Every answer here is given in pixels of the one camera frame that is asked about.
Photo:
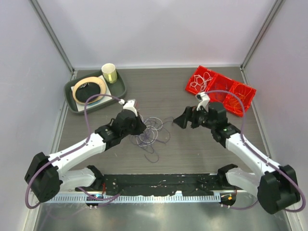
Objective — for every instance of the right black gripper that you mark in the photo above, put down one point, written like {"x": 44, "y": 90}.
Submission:
{"x": 190, "y": 114}

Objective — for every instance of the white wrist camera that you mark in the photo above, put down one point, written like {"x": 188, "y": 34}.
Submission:
{"x": 129, "y": 105}
{"x": 203, "y": 100}

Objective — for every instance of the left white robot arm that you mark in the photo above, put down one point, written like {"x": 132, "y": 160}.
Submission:
{"x": 47, "y": 175}

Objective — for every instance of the slotted cable duct rail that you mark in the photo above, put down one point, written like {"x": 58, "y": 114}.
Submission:
{"x": 176, "y": 198}

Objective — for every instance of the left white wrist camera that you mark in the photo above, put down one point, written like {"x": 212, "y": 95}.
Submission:
{"x": 129, "y": 105}

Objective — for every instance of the red plastic divided bin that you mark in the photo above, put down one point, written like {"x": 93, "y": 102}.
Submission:
{"x": 235, "y": 96}

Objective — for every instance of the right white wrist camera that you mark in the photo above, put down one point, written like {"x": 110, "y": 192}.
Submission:
{"x": 203, "y": 100}

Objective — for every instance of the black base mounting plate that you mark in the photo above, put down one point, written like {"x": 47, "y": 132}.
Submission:
{"x": 163, "y": 184}

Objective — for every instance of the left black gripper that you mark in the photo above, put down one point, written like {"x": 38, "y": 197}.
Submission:
{"x": 140, "y": 126}

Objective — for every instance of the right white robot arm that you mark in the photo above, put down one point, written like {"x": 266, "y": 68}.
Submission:
{"x": 274, "y": 186}

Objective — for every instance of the cream yellow mug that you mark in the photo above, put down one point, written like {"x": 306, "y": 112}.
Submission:
{"x": 109, "y": 72}

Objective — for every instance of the dark green plastic tray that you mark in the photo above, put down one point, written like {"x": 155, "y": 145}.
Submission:
{"x": 117, "y": 89}

